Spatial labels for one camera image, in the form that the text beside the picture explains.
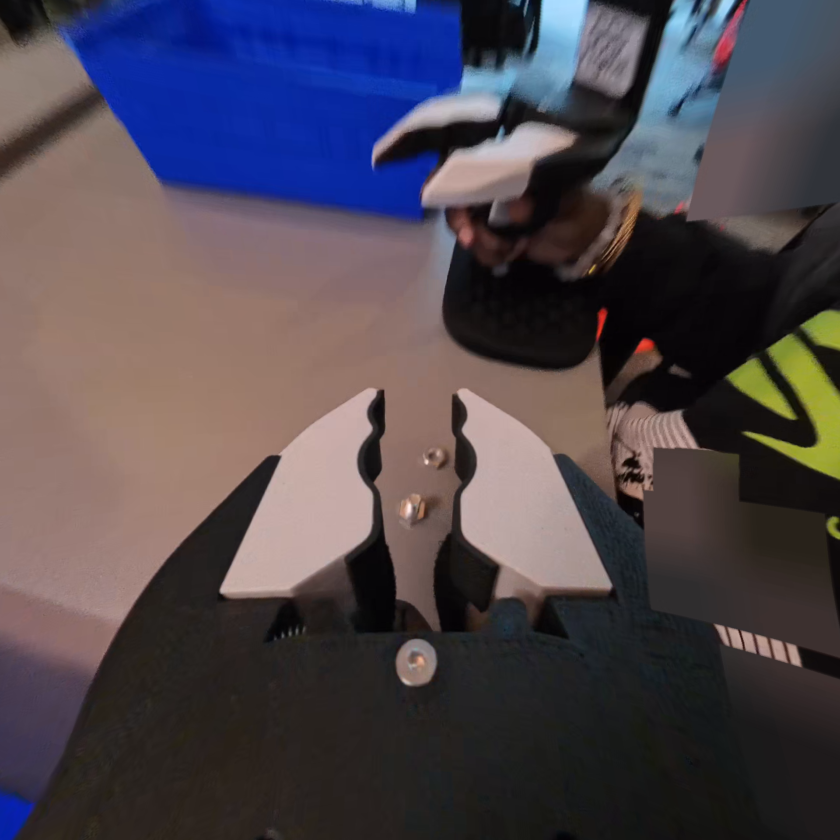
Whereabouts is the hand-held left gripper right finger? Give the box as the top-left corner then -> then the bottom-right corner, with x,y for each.
436,388 -> 615,631

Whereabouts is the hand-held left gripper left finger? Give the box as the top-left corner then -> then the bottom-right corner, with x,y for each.
218,388 -> 396,631

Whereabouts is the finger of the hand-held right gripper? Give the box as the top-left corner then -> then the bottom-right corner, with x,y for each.
372,91 -> 508,169
420,121 -> 581,231

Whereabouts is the blue plastic bin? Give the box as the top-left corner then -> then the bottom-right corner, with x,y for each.
59,0 -> 464,221
0,788 -> 35,840

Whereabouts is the person's right forearm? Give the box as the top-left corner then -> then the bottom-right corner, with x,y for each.
598,210 -> 840,384

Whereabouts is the black round cushion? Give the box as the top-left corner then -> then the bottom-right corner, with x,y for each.
441,241 -> 606,370

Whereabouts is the small red object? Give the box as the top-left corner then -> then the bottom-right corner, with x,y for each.
596,308 -> 660,358

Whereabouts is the black printed shirt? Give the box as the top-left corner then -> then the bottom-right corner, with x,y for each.
604,309 -> 840,664

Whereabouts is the white bead bracelet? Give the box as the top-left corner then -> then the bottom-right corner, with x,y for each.
557,184 -> 630,282

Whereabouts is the gold bracelet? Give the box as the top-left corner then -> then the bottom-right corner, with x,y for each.
591,184 -> 647,278

